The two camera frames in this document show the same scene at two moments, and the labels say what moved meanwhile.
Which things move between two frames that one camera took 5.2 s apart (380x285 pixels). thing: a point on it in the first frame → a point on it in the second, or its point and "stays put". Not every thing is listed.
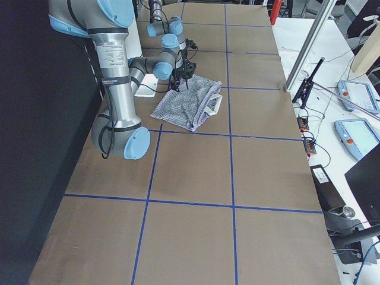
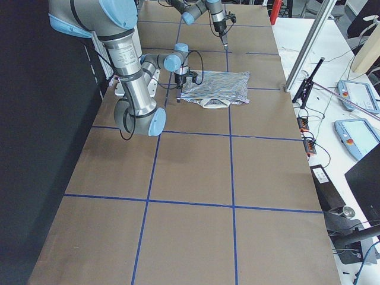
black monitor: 363,179 stays put
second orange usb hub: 303,124 stays put
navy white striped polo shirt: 196,100 → 217,89
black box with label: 328,198 stays put
